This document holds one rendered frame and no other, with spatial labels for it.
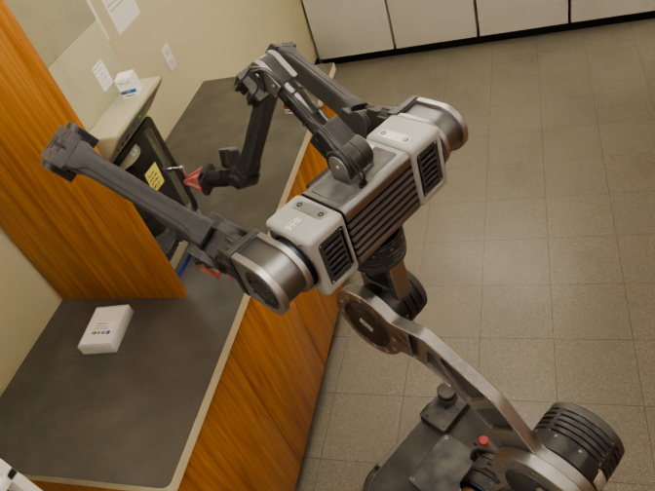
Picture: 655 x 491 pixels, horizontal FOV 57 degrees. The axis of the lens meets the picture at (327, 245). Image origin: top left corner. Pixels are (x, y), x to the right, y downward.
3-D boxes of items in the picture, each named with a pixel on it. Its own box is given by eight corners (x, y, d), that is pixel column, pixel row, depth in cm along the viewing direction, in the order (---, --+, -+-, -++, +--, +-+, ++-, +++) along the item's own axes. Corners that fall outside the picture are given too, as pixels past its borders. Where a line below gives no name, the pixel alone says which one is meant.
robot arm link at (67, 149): (27, 158, 114) (57, 114, 115) (38, 162, 127) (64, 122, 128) (229, 277, 128) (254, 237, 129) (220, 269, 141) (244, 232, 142)
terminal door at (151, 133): (165, 268, 202) (104, 173, 175) (197, 207, 222) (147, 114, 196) (167, 268, 201) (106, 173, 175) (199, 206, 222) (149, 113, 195)
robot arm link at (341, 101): (258, 33, 163) (288, 31, 169) (250, 80, 171) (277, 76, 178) (370, 122, 142) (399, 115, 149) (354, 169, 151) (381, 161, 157)
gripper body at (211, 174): (196, 181, 199) (216, 179, 197) (207, 162, 206) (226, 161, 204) (204, 196, 204) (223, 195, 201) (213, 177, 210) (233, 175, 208)
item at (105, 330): (83, 355, 190) (76, 347, 187) (102, 314, 201) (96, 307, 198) (117, 352, 187) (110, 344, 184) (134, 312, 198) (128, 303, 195)
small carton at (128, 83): (124, 99, 179) (113, 81, 175) (127, 91, 183) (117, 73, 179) (139, 94, 178) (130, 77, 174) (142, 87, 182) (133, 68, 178)
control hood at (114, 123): (98, 170, 173) (80, 141, 167) (144, 107, 195) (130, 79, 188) (132, 167, 170) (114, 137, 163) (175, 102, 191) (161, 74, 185)
